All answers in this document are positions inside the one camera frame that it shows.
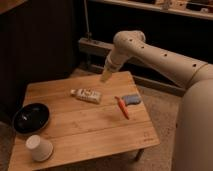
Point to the metal pole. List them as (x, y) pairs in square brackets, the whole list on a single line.
[(88, 33)]

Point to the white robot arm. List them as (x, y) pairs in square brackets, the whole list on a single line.
[(193, 142)]

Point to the black bowl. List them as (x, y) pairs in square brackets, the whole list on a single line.
[(31, 118)]

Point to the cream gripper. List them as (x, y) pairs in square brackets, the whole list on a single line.
[(109, 69)]

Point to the white paper cup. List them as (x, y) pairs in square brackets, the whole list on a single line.
[(40, 149)]

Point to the blue grey sponge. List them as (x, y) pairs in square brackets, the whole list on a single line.
[(132, 99)]

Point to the white labelled bottle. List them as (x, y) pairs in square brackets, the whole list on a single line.
[(87, 95)]

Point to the orange carrot toy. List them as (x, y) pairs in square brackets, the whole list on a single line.
[(122, 107)]

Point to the wooden table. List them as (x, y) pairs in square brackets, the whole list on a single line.
[(81, 130)]

